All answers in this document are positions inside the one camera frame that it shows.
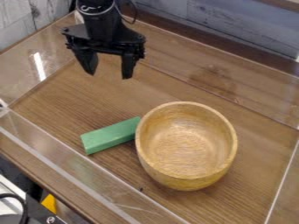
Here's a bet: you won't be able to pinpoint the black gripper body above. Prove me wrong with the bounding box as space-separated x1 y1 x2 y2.
61 8 145 60

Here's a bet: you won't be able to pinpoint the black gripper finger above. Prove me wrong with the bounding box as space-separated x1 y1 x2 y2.
72 48 99 75
121 52 136 80

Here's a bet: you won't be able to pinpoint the green rectangular block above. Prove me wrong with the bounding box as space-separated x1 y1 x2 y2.
80 116 141 155

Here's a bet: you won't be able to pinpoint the brown wooden bowl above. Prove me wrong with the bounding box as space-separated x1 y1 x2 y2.
135 101 239 192

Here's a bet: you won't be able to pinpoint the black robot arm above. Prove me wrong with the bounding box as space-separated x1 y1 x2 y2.
61 0 145 79

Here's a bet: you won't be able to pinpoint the yellow black device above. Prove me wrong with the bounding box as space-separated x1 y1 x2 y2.
25 193 69 224

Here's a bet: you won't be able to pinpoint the clear acrylic corner bracket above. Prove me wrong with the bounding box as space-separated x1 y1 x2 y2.
73 10 84 24

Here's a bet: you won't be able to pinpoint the clear acrylic enclosure walls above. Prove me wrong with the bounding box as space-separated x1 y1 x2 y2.
0 15 299 224

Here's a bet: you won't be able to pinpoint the black cable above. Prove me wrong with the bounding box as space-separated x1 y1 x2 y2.
0 193 29 224

